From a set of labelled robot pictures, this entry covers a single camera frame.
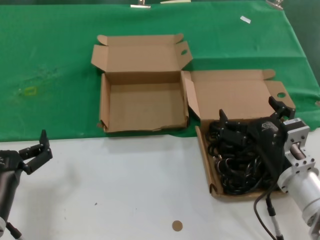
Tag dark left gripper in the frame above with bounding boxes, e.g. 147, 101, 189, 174
0, 129, 54, 218

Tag angled metal binder clip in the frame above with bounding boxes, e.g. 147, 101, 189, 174
265, 0, 285, 11

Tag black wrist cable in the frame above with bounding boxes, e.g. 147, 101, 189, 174
6, 221, 25, 240
253, 143, 278, 240

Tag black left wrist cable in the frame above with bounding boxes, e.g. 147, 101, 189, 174
6, 221, 25, 240

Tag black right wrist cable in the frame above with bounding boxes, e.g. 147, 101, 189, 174
253, 143, 278, 240

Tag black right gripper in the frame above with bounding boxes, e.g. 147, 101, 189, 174
218, 96, 296, 176

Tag cable with silver connector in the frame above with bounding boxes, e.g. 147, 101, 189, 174
265, 192, 285, 240

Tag tangled black cable bundle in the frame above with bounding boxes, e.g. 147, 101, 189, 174
206, 119, 278, 195

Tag cardboard box with torn edge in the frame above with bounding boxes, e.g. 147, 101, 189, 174
90, 33, 193, 133

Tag green table cloth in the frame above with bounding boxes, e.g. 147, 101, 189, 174
0, 1, 320, 142

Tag black cable with pronged plug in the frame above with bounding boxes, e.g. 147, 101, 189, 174
212, 152, 227, 166

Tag wide metal binder clip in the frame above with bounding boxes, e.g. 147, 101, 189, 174
129, 0, 152, 10

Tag cardboard box with round hole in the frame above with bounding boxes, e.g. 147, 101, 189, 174
181, 69, 297, 203

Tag black cable with coupler end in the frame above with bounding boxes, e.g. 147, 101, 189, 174
221, 174, 271, 195

